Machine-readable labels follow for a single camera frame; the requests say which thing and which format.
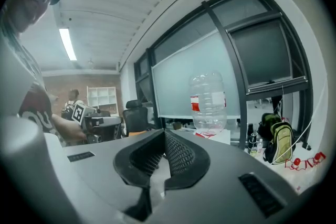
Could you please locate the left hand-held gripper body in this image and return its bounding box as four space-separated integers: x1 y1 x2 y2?
70 102 123 144

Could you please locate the person's head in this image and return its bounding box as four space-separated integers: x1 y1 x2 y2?
4 0 60 34

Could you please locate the black spray bottle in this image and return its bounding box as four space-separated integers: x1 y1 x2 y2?
248 132 258 151

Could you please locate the person's left forearm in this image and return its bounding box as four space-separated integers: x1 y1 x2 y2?
51 113 88 142

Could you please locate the white box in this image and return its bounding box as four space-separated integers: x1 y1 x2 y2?
193 128 232 145

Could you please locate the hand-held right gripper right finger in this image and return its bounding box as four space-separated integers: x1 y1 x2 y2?
164 130 211 190

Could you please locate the black framed window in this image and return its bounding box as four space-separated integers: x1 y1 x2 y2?
226 12 309 95

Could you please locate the frosted glass panel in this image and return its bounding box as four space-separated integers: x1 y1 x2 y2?
151 29 242 120

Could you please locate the black office chair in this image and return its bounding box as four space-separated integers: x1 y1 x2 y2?
121 99 156 137

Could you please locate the large clear water bottle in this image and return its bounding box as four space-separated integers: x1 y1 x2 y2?
189 71 228 137

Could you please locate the dark printed shirt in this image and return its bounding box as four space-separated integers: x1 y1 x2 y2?
0 6 58 140

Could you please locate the long ceiling light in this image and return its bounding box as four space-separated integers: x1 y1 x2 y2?
58 28 78 61

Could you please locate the white cubby shelf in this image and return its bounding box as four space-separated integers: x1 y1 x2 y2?
86 86 118 116

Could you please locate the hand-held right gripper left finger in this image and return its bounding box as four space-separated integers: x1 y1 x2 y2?
113 129 166 189

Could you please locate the white cable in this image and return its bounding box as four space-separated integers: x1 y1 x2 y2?
271 80 329 166

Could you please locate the green and black backpack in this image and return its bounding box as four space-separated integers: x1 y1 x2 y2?
258 112 297 165

